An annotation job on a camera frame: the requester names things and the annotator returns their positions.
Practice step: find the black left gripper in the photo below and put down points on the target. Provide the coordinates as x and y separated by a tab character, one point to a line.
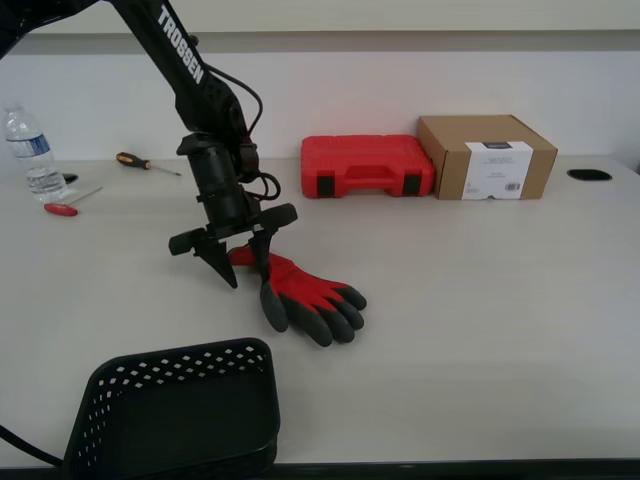
222	195

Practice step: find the red and black work glove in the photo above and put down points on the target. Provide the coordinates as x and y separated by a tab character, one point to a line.
300	280

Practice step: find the black perforated plastic basket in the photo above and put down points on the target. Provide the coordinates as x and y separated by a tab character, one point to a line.
175	415

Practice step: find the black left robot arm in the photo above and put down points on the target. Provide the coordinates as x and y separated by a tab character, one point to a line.
185	75

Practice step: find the orange and black screwdriver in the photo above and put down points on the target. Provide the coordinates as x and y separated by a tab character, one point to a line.
132	160

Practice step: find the red plastic tool case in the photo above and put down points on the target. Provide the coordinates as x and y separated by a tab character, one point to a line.
360	160

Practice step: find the clear plastic water bottle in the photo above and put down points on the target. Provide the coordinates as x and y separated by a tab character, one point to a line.
35	155

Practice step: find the brown cardboard box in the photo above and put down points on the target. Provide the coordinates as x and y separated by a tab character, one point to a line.
450	160

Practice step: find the white label sleeve on box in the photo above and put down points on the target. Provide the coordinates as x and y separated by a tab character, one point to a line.
497	172

